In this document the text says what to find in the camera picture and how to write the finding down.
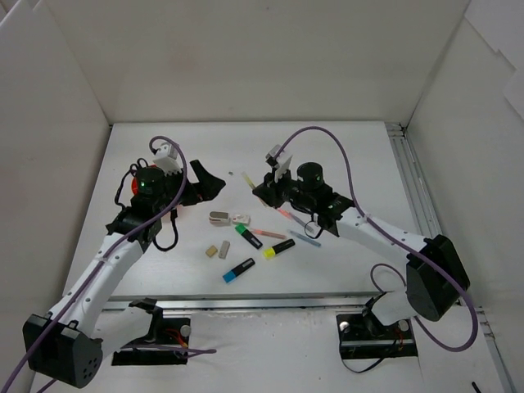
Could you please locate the red slim highlighter pen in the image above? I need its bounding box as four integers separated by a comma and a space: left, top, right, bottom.
277, 209, 293, 220

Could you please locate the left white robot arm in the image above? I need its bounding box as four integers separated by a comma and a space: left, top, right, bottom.
23, 160, 226, 388

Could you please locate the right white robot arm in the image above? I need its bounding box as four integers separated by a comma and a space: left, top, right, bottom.
253, 159, 470, 337

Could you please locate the orange round pen holder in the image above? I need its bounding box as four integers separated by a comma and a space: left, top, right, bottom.
130, 165, 183, 218

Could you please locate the orange slim highlighter pen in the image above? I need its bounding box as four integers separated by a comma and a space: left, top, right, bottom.
250, 228, 287, 240

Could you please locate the white eraser in sleeve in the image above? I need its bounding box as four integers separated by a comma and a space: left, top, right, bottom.
231, 214, 251, 225

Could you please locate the green capped black marker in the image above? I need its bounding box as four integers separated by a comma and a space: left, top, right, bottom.
235, 224, 263, 250

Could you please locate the blue slim highlighter pen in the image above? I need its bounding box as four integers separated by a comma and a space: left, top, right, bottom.
288, 230, 322, 248

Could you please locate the small tan eraser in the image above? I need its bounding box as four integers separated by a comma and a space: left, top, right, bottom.
206, 246, 218, 258

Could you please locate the long beige eraser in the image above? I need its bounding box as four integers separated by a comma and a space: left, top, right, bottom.
218, 241, 230, 260

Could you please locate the yellow capped black marker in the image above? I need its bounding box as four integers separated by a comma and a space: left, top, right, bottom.
263, 239, 296, 260

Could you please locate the blue capped black marker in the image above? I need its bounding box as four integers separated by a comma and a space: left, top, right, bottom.
223, 258, 255, 283

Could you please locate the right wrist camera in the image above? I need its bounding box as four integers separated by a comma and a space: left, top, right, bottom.
265, 144, 292, 183

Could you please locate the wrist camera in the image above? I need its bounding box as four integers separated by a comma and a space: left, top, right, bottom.
265, 144, 292, 183
153, 142, 182, 175

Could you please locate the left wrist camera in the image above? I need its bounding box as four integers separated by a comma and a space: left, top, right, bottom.
153, 142, 182, 175

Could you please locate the aluminium front rail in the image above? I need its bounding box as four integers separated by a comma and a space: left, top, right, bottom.
102, 291, 379, 312

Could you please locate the aluminium side rail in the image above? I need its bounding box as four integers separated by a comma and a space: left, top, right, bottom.
385, 123, 441, 238

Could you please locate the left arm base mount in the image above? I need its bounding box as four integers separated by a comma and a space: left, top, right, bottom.
111, 298, 191, 366

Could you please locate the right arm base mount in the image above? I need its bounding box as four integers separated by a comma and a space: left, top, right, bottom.
336, 298, 418, 375

